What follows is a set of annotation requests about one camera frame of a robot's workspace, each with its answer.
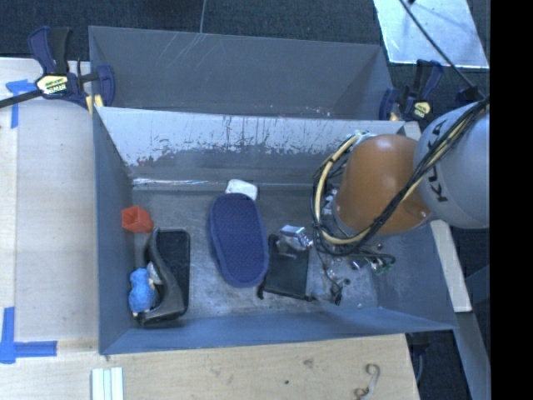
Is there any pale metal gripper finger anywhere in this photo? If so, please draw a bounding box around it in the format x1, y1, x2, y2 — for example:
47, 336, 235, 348
276, 237, 314, 260
279, 224, 308, 243

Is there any white crumpled object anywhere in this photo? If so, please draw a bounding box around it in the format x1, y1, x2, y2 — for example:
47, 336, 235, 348
225, 178, 259, 202

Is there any black rectangular tray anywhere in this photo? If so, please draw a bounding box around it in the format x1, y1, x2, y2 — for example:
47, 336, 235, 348
154, 228, 192, 310

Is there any dark grey curved piece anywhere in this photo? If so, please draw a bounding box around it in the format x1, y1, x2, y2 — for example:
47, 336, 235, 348
138, 227, 187, 329

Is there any small pale grey object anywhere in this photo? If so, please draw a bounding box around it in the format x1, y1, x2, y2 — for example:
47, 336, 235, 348
146, 262, 164, 287

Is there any blue toy animal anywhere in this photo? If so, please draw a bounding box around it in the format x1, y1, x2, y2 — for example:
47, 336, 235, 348
127, 267, 158, 314

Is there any red plastic cup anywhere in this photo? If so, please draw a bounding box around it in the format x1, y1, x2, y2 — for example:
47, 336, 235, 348
121, 205, 155, 235

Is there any grey metal bin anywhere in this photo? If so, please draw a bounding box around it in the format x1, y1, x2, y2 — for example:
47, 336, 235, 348
87, 25, 460, 356

